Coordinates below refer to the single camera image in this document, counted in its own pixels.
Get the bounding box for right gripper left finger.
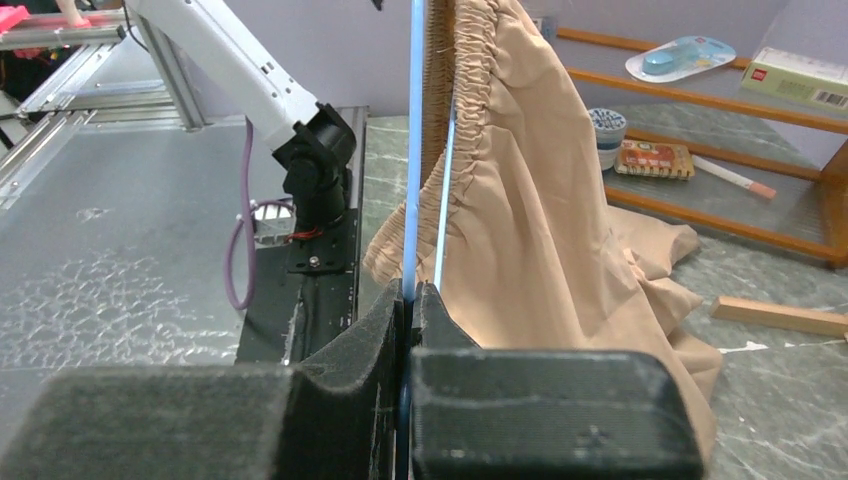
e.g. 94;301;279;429
1;281;402;479

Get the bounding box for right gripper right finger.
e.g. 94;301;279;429
409;283;705;479

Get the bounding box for beige shorts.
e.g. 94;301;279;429
362;0;725;462

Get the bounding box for blue wire hanger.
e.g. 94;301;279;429
394;0;429;479

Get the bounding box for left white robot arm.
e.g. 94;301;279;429
127;1;357;228

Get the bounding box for orange snack packet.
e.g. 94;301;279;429
614;139;695;180

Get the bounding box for wooden clothes rack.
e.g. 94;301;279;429
709;296;847;338

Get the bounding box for orange wooden shelf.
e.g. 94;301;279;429
569;67;847;268

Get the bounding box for pink tipped white pen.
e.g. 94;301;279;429
692;155;777;200

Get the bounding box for blue item blister pack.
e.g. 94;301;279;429
625;36;737;84

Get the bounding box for white green box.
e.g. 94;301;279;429
740;47;847;115

